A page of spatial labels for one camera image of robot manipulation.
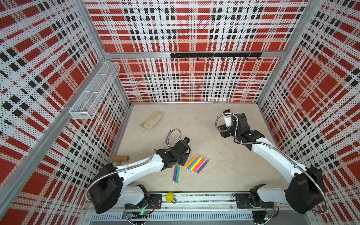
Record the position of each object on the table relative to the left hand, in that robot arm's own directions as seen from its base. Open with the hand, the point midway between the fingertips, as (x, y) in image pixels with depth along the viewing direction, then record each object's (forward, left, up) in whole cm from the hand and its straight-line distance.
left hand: (185, 155), depth 85 cm
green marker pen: (-10, +5, -5) cm, 12 cm away
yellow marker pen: (-3, -7, -4) cm, 9 cm away
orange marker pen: (0, -5, -5) cm, 7 cm away
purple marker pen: (+15, +13, -5) cm, 20 cm away
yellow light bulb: (-22, +8, -3) cm, 24 cm away
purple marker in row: (-5, -11, -6) cm, 13 cm away
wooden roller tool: (0, +42, -4) cm, 42 cm away
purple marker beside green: (-9, +6, -6) cm, 12 cm away
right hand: (+13, -24, +12) cm, 30 cm away
